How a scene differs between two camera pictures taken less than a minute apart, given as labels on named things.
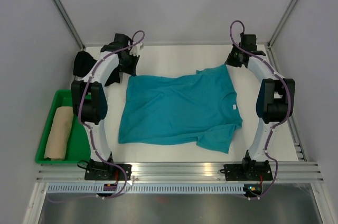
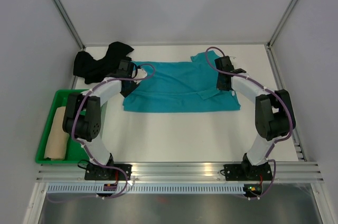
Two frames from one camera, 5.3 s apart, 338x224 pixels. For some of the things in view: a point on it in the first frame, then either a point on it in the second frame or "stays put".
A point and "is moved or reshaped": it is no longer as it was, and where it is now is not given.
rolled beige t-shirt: [59, 133] stays put
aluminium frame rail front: [307, 171] stays put
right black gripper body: [233, 58] -> [219, 86]
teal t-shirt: [180, 108] is moved or reshaped
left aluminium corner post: [62, 9] stays put
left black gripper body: [129, 65] -> [133, 85]
